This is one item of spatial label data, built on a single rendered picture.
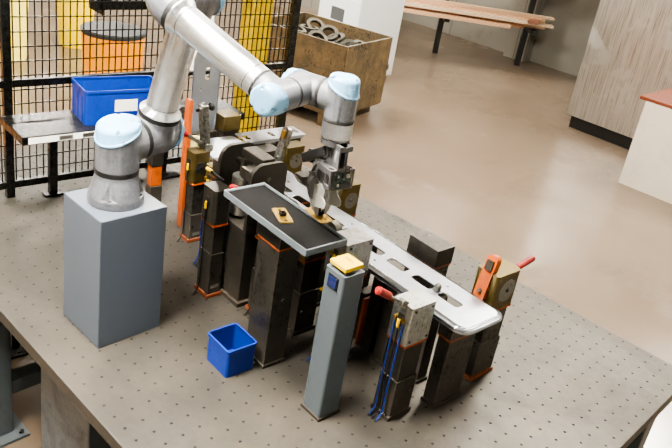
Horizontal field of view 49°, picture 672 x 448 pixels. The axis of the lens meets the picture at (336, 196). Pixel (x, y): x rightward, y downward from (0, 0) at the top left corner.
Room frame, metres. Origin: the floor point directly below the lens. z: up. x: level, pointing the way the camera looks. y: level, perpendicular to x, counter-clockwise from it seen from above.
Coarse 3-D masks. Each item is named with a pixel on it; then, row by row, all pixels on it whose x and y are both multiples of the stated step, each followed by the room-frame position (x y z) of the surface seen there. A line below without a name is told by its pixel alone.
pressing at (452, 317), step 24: (216, 144) 2.57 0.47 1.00; (336, 216) 2.13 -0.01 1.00; (384, 240) 2.02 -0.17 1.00; (384, 264) 1.87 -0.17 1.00; (408, 264) 1.90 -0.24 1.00; (408, 288) 1.76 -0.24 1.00; (432, 288) 1.79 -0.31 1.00; (456, 288) 1.81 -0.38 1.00; (456, 312) 1.68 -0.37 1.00; (480, 312) 1.70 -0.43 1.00
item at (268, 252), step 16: (272, 240) 1.72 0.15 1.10; (272, 256) 1.71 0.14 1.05; (288, 256) 1.72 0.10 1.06; (256, 272) 1.76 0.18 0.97; (272, 272) 1.71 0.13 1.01; (288, 272) 1.73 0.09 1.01; (256, 288) 1.75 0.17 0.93; (272, 288) 1.70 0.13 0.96; (288, 288) 1.73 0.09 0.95; (256, 304) 1.74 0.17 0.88; (272, 304) 1.70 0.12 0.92; (288, 304) 1.74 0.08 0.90; (256, 320) 1.74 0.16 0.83; (272, 320) 1.71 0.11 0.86; (288, 320) 1.75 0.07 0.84; (256, 336) 1.73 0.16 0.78; (272, 336) 1.71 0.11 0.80; (256, 352) 1.72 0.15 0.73; (272, 352) 1.72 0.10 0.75
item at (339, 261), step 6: (336, 258) 1.57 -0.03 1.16; (342, 258) 1.58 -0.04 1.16; (348, 258) 1.58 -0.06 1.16; (354, 258) 1.59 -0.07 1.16; (336, 264) 1.55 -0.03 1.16; (342, 264) 1.55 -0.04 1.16; (348, 264) 1.55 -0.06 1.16; (354, 264) 1.56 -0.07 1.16; (360, 264) 1.56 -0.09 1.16; (342, 270) 1.54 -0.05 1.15; (348, 270) 1.53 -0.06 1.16; (354, 270) 1.55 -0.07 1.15
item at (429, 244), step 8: (416, 232) 2.06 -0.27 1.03; (424, 232) 2.07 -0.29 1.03; (432, 232) 2.08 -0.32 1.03; (416, 240) 2.02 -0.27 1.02; (424, 240) 2.01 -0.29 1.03; (432, 240) 2.02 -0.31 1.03; (440, 240) 2.03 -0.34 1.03; (408, 248) 2.03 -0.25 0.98; (416, 248) 2.01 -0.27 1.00; (424, 248) 1.99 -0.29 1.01; (432, 248) 1.97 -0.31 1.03; (440, 248) 1.98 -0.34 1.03; (448, 248) 1.99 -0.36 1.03; (416, 256) 2.01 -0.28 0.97; (424, 256) 1.99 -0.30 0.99; (432, 256) 1.97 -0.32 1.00; (440, 256) 1.96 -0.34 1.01; (448, 256) 1.99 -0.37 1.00; (432, 264) 1.96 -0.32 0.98; (440, 264) 1.97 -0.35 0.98; (448, 264) 2.00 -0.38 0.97; (440, 272) 1.99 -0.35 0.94
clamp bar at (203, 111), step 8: (200, 104) 2.37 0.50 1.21; (208, 104) 2.40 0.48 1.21; (200, 112) 2.37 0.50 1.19; (208, 112) 2.37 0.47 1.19; (200, 120) 2.37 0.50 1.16; (208, 120) 2.37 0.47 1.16; (200, 128) 2.38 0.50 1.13; (208, 128) 2.37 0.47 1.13; (200, 136) 2.38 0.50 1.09; (208, 136) 2.37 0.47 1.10
